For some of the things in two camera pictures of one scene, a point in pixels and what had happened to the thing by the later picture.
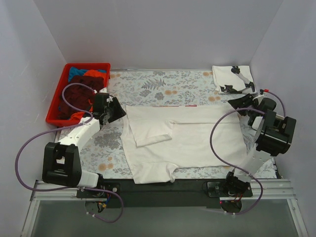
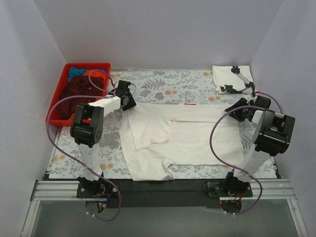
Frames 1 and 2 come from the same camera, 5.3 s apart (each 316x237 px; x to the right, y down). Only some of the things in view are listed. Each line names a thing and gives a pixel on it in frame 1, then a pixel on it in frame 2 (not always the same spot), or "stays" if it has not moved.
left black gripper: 114,108 to 130,102
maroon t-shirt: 78,96 stays
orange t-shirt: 83,116 stays
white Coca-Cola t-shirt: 157,140 stays
